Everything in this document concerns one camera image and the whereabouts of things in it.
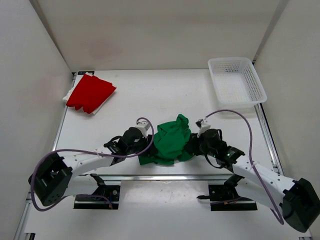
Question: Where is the green item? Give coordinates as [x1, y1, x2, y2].
[138, 114, 194, 166]

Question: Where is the black label on table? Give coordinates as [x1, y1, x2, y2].
[77, 70, 95, 76]

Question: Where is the red t shirt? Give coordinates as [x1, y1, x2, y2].
[65, 74, 117, 115]

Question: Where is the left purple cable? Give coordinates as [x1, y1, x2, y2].
[30, 116, 155, 212]

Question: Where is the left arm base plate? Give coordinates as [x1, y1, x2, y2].
[73, 181, 121, 210]

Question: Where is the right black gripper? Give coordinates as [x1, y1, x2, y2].
[184, 132, 217, 158]

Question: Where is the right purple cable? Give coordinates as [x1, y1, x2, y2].
[195, 109, 285, 225]

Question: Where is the purple cable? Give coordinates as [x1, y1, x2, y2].
[195, 109, 285, 225]
[30, 116, 155, 212]

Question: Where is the white t shirt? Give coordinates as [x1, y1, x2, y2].
[62, 86, 106, 115]

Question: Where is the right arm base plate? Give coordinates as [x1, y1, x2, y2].
[196, 184, 258, 212]

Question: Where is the white plastic basket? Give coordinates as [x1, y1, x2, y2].
[208, 57, 267, 110]

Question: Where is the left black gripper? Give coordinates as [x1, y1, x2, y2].
[126, 133, 158, 157]

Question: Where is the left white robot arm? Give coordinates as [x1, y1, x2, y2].
[28, 122, 155, 212]

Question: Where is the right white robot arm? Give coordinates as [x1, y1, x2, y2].
[184, 129, 320, 233]

